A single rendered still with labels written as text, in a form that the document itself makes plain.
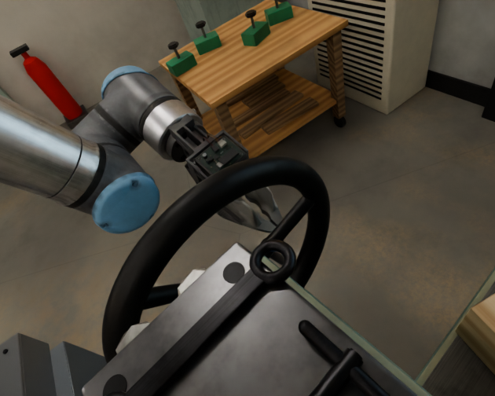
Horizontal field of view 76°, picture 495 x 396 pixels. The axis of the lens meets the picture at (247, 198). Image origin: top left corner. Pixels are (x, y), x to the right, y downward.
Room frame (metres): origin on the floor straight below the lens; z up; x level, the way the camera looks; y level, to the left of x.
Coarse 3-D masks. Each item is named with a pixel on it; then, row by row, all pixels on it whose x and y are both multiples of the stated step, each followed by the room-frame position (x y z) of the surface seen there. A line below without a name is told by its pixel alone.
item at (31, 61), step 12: (24, 48) 2.54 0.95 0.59; (24, 60) 2.54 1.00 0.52; (36, 60) 2.53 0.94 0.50; (36, 72) 2.49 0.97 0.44; (48, 72) 2.52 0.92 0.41; (48, 84) 2.49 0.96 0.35; (60, 84) 2.55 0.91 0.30; (48, 96) 2.51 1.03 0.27; (60, 96) 2.49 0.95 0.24; (60, 108) 2.50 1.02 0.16; (72, 108) 2.50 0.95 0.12; (84, 108) 2.58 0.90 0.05; (72, 120) 2.47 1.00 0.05
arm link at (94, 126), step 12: (96, 108) 0.51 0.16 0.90; (84, 120) 0.50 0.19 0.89; (96, 120) 0.49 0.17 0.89; (108, 120) 0.48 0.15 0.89; (84, 132) 0.48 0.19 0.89; (96, 132) 0.47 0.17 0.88; (108, 132) 0.47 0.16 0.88; (120, 132) 0.47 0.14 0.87; (120, 144) 0.46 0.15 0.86; (132, 144) 0.47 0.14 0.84
